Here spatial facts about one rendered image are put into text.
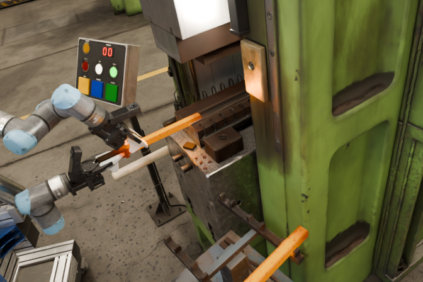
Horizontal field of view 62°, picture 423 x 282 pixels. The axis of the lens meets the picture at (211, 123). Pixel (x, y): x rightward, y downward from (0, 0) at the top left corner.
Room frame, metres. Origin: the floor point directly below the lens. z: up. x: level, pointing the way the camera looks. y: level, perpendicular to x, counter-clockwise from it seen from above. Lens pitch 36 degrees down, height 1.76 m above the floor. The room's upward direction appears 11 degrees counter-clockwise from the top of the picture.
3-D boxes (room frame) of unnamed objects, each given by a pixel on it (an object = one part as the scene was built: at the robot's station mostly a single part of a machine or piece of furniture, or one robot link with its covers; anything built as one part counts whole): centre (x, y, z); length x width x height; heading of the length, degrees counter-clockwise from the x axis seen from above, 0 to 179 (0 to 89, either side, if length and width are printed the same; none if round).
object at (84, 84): (1.57, 0.57, 1.01); 0.07 x 0.05 x 0.07; 50
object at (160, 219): (1.60, 0.41, 0.05); 0.22 x 0.22 x 0.09; 25
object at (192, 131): (1.22, -0.09, 0.96); 0.42 x 0.20 x 0.09; 115
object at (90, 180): (0.93, 0.47, 0.98); 0.12 x 0.08 x 0.09; 115
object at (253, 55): (0.90, -0.15, 1.27); 0.09 x 0.02 x 0.17; 25
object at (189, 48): (1.22, -0.09, 1.32); 0.42 x 0.20 x 0.10; 115
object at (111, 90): (1.44, 0.42, 1.01); 0.07 x 0.05 x 0.07; 50
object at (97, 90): (1.50, 0.49, 1.01); 0.07 x 0.05 x 0.07; 50
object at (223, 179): (1.17, -0.12, 0.69); 0.56 x 0.38 x 0.45; 115
